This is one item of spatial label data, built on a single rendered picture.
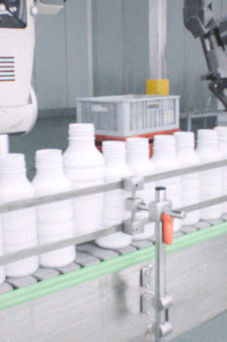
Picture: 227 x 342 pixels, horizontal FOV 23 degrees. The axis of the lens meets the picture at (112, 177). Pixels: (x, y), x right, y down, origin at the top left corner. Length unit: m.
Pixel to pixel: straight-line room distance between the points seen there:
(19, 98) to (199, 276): 0.69
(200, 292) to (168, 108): 2.70
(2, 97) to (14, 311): 0.76
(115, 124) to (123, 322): 2.51
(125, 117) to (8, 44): 1.93
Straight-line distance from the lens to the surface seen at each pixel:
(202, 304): 1.02
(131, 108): 3.31
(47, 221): 0.77
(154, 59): 11.14
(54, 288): 0.76
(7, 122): 1.41
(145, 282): 0.88
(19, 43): 1.42
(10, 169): 0.73
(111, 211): 0.84
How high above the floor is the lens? 1.28
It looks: 11 degrees down
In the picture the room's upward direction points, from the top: 1 degrees counter-clockwise
